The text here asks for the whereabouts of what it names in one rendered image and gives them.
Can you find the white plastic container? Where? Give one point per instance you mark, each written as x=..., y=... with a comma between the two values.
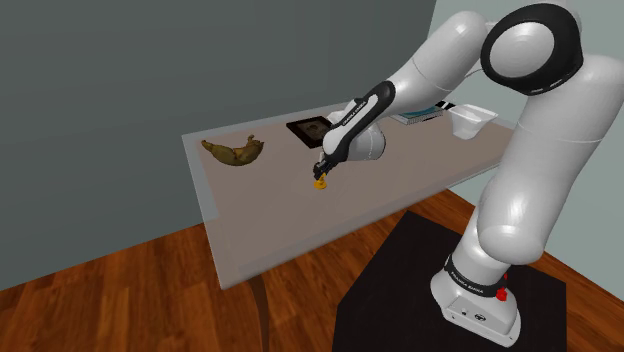
x=469, y=119

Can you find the black robot stand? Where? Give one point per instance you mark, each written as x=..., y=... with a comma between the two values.
x=404, y=297

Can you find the black framed picture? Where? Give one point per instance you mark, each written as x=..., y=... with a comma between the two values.
x=308, y=130

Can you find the small yellow object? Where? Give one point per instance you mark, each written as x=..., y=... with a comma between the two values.
x=320, y=184

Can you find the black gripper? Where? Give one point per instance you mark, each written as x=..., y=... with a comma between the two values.
x=322, y=169

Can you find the brown animal figure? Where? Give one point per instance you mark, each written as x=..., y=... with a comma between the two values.
x=235, y=154

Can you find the blue book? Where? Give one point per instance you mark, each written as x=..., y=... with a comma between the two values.
x=419, y=115

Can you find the grey table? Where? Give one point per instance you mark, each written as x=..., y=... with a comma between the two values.
x=273, y=214

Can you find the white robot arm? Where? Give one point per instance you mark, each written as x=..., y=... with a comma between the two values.
x=531, y=161

